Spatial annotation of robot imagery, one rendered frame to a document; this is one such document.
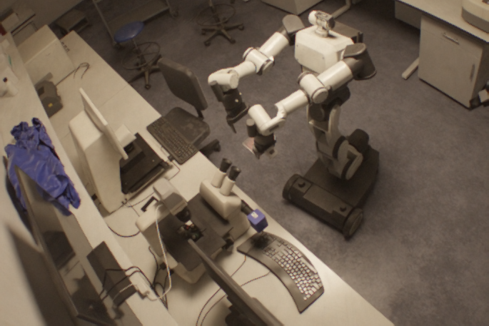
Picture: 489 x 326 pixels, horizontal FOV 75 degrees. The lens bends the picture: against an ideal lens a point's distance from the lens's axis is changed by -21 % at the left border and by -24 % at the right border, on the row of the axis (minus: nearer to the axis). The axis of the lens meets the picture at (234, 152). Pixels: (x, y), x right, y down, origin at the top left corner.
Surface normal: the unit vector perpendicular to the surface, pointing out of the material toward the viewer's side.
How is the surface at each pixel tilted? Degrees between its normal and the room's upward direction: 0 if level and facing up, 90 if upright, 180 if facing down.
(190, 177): 0
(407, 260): 0
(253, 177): 0
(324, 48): 31
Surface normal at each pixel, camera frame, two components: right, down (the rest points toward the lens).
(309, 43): -0.61, -0.21
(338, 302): -0.24, -0.59
